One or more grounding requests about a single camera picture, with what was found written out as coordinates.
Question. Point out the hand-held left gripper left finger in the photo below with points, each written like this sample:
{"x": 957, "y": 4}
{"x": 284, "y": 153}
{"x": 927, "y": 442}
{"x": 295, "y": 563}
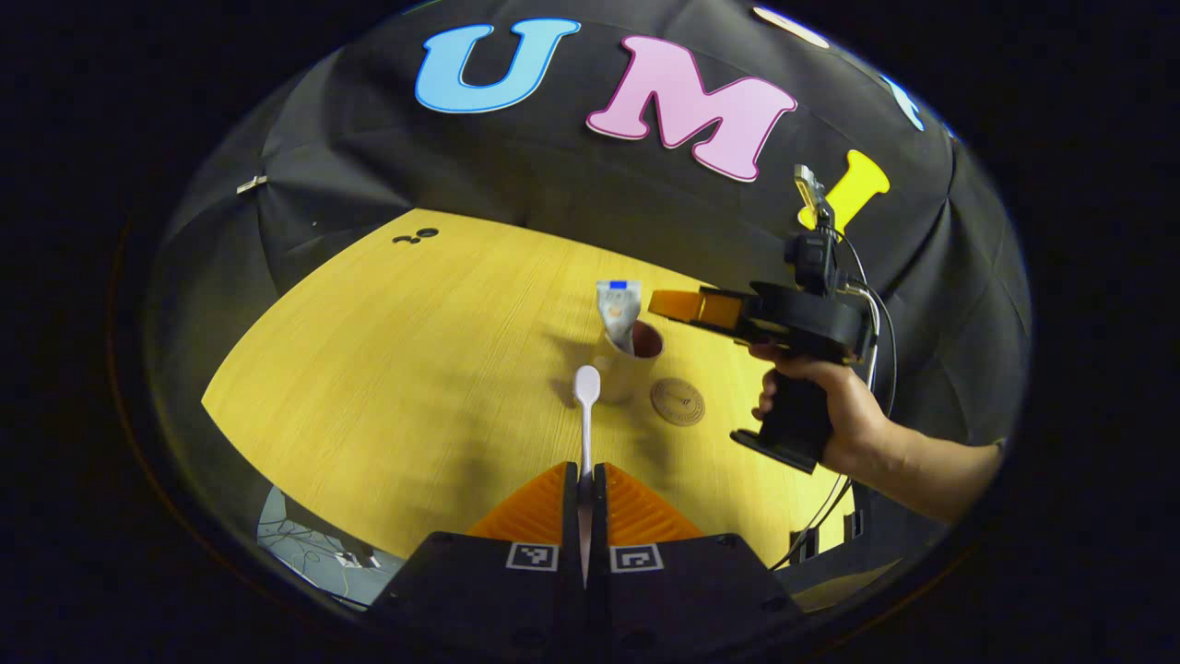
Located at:
{"x": 571, "y": 507}

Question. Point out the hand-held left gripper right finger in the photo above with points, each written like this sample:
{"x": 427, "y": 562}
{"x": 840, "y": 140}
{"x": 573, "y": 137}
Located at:
{"x": 599, "y": 507}

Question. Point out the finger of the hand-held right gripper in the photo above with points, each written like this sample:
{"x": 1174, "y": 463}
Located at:
{"x": 678, "y": 304}

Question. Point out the white toothpaste tube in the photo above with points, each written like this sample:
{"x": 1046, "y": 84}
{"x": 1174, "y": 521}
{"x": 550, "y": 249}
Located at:
{"x": 617, "y": 309}

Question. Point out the beige cup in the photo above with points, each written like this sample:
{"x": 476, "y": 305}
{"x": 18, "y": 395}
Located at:
{"x": 627, "y": 373}

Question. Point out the white toothbrush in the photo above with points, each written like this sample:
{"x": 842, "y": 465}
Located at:
{"x": 586, "y": 415}

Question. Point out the round brown coaster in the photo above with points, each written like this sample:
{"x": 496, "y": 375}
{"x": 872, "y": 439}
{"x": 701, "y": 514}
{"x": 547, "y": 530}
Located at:
{"x": 678, "y": 402}

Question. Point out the wooden desktop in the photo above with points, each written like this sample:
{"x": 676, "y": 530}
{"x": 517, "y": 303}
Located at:
{"x": 387, "y": 369}

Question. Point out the black backdrop cloth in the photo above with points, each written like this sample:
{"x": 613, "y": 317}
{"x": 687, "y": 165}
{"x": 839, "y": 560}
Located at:
{"x": 572, "y": 175}

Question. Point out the black desk edge clamp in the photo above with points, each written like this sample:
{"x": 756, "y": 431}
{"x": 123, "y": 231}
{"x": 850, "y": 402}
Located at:
{"x": 853, "y": 526}
{"x": 802, "y": 546}

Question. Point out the small white clip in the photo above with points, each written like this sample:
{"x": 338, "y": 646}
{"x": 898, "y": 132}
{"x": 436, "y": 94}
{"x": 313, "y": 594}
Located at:
{"x": 251, "y": 183}

